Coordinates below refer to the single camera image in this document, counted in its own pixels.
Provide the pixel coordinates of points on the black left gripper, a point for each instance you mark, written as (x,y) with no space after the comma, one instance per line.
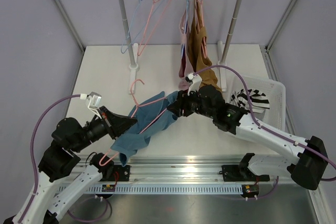
(116,124)

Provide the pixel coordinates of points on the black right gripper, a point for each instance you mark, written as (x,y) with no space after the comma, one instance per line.
(182,103)

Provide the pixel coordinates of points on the teal blue tank top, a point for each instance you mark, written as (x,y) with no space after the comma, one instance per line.
(152,116)

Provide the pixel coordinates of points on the black white striped tank top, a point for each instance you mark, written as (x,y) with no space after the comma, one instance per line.
(259,100)

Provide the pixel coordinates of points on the pink mauve tank top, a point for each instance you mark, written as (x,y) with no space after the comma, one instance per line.
(185,66)

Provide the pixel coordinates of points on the pink hanger of striped top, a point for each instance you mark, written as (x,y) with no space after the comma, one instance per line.
(156,13)

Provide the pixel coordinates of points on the blue hanger of pink top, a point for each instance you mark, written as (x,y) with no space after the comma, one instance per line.
(185,23)

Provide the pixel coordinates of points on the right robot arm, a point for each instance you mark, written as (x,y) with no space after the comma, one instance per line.
(305,160)

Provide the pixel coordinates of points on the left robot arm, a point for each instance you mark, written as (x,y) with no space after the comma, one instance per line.
(44,205)

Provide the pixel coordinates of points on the mustard brown tank top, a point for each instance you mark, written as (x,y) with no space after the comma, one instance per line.
(197,49)

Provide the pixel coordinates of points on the pink hanger of brown top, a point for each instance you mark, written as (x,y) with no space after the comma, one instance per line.
(203,19)

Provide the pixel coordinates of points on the white plastic basket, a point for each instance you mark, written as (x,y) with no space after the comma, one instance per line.
(275,114)

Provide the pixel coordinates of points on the white silver clothes rack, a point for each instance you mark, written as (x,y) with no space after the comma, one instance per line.
(165,45)

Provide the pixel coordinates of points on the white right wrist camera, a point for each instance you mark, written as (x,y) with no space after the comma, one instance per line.
(194,81)

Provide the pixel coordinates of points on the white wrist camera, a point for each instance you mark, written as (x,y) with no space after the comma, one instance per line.
(92,102)
(194,81)

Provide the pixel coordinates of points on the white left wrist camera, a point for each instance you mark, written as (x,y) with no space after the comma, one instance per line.
(92,102)

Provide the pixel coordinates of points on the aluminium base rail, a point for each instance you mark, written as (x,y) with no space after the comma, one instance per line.
(189,175)

